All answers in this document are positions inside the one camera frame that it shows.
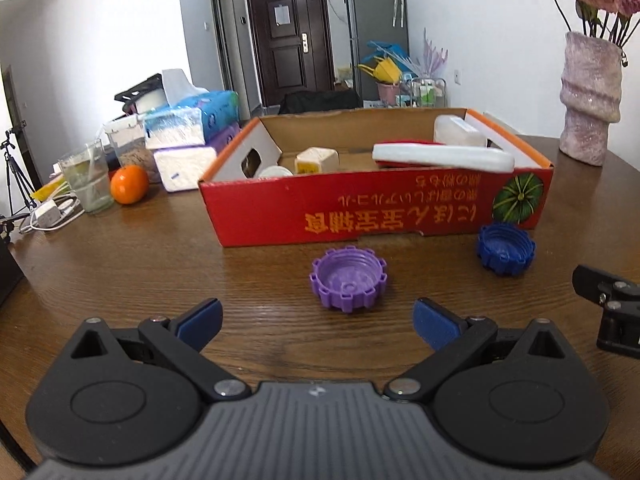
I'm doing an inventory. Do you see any purple feather decoration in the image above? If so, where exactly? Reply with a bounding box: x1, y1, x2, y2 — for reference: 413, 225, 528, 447
419, 27, 451, 81

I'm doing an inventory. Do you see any pink stone vase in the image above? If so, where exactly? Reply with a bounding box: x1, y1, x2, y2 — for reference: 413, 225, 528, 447
558, 31, 624, 167

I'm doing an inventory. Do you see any yellow packet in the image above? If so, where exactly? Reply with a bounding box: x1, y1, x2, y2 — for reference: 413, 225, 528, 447
30, 177, 71, 201

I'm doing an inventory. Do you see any clear cotton swab box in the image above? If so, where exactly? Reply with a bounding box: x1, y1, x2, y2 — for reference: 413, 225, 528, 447
433, 114, 489, 149

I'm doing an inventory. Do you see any clear glass cup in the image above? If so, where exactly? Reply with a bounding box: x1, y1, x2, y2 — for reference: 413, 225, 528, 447
58, 141, 116, 214

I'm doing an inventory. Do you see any clear food container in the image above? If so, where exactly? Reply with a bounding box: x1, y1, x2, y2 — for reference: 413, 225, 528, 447
103, 116, 161, 184

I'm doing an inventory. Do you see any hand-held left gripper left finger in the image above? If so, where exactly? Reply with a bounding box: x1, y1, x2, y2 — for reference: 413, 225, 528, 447
65, 297, 252, 403

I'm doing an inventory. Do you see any black paper bag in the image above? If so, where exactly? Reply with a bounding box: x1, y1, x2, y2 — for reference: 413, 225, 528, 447
0, 239, 26, 307

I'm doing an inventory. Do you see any black basket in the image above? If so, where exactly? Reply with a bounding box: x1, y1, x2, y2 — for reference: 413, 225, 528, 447
114, 74, 166, 114

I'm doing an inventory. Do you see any cream plug adapter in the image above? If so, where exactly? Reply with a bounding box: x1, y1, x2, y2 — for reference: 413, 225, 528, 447
294, 146, 341, 175

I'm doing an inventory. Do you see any blue bottle cap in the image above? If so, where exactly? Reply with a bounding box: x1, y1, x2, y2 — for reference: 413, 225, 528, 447
475, 221, 537, 277

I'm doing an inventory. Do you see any grey refrigerator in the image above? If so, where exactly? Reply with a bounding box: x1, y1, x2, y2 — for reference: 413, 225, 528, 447
342, 0, 410, 106

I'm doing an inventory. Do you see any trolley rack with bottles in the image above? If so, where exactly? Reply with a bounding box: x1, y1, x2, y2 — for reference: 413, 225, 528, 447
400, 77, 447, 109

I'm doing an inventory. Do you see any dark brown door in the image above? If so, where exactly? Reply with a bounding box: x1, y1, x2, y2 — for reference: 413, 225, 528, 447
245, 0, 336, 109

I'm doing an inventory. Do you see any orange fruit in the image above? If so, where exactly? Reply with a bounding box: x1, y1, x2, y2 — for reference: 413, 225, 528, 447
110, 165, 150, 205

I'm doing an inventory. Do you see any side door frame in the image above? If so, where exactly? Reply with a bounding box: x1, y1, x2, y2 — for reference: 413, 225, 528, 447
208, 0, 236, 94

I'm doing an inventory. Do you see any white and purple tissue pack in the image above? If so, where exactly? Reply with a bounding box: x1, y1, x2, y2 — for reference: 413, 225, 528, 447
153, 122, 244, 194

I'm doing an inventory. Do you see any white charging cable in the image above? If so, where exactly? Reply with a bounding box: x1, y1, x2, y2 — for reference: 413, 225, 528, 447
20, 195, 86, 234

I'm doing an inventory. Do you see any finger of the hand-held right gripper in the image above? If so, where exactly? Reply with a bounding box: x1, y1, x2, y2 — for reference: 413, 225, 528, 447
572, 264, 640, 314

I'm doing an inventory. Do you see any purple bottle cap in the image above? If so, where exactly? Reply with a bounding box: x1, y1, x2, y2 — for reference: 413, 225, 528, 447
309, 245, 390, 314

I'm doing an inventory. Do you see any blue tissue pack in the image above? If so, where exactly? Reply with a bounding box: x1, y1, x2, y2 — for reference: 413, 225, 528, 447
144, 68, 240, 151

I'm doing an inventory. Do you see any white charger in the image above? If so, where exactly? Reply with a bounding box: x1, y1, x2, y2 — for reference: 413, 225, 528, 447
34, 200, 62, 229

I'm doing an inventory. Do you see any pink bucket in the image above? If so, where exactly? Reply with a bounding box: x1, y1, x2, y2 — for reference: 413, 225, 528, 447
376, 81, 402, 106

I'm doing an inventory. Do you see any blue plastic frame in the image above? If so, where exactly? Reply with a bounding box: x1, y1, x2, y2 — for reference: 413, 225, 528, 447
366, 40, 416, 74

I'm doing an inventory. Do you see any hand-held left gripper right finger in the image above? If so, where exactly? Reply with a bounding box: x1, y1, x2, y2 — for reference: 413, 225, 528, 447
382, 297, 581, 403

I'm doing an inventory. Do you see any red cardboard box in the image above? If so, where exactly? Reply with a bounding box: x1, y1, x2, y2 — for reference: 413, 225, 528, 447
198, 107, 555, 249

